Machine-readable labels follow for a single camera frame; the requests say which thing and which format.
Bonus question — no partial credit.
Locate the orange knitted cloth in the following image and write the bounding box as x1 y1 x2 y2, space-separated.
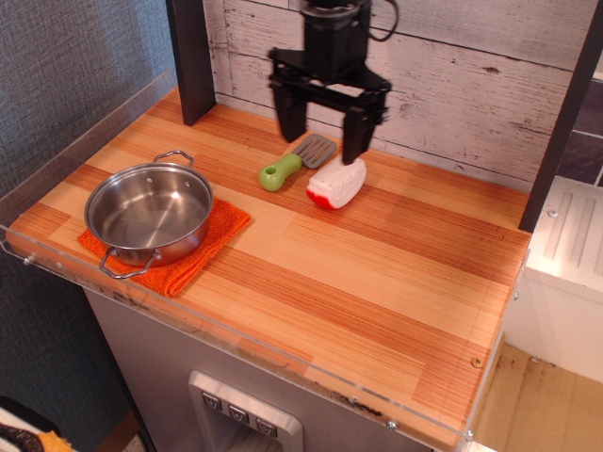
76 197 253 299

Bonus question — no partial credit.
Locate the white toy sink unit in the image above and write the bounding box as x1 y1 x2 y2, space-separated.
502 177 602 381

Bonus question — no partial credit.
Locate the dark right vertical post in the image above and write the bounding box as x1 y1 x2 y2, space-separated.
519 0 602 233

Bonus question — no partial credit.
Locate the white red toy block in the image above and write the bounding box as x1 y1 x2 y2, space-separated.
306 157 367 210

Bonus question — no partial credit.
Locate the stainless steel pot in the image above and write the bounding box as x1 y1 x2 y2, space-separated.
84 150 214 280

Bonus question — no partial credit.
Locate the brown yellow object corner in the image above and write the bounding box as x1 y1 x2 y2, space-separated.
1 424 73 452

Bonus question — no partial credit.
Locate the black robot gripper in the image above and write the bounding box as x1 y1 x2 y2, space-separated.
269 1 392 165

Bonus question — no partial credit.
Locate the dark vertical post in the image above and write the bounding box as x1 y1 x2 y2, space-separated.
166 0 216 126
519 0 602 233

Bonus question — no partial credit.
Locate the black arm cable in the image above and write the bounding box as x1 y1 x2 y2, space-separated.
367 0 400 42

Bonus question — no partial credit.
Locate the dark left vertical post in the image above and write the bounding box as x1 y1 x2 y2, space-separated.
166 0 216 126

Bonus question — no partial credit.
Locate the grey spatula green handle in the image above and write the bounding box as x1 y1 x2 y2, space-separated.
258 134 336 192

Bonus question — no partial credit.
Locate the clear acrylic table guard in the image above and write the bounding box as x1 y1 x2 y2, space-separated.
5 73 529 451

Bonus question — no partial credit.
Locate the grey toy fridge cabinet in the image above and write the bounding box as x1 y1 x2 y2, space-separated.
85 289 427 451

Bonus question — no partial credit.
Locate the silver dispenser button panel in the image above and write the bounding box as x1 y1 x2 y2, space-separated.
188 370 304 451

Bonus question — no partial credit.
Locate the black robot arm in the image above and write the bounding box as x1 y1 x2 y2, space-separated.
269 1 392 165

